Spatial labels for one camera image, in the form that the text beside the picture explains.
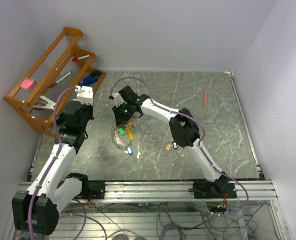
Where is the pink eraser block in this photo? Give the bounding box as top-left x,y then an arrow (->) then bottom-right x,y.
20,78 -> 37,91

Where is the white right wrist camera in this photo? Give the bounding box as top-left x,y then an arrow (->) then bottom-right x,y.
109,92 -> 126,108

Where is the bare metal key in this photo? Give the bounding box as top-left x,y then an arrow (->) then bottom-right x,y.
176,149 -> 184,157

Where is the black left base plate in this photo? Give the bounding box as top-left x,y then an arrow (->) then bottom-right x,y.
89,180 -> 106,200

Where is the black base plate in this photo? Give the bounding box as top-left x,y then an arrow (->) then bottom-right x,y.
188,180 -> 237,199
89,180 -> 106,200

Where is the green key tag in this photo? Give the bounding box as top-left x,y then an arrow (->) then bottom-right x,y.
118,127 -> 126,136

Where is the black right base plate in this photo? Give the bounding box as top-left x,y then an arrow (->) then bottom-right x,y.
188,180 -> 237,199

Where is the orange key tag with key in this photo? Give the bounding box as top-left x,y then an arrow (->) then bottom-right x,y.
124,120 -> 138,129

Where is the aluminium mounting rail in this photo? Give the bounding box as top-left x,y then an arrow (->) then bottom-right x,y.
13,180 -> 278,202

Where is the white marker pen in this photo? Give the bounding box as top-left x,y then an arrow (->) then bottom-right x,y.
50,71 -> 72,88

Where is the orange pencil on table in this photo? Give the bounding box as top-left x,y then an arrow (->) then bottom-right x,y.
203,89 -> 208,107

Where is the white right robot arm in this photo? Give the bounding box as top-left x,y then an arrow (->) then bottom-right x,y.
109,85 -> 229,198

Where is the wooden tiered rack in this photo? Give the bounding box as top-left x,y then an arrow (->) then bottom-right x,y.
4,27 -> 95,137

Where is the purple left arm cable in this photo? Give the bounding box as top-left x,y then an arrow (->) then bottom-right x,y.
27,86 -> 106,240

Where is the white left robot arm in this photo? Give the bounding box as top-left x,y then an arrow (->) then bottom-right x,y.
12,99 -> 93,235

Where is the blue stapler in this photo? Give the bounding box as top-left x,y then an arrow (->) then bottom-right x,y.
78,70 -> 102,87

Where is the yellow key tag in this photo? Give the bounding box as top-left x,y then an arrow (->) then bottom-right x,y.
165,141 -> 172,152

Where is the black key tag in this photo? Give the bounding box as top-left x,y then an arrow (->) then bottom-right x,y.
172,141 -> 178,150

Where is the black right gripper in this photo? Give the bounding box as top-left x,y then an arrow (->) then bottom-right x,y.
112,102 -> 133,127

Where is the yellow handled chain keyring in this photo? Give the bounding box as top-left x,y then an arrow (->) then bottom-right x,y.
110,125 -> 134,151

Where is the white binder clip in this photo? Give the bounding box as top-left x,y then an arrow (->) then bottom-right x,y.
33,95 -> 56,112

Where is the red capped marker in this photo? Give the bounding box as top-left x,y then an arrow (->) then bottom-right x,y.
72,54 -> 90,62

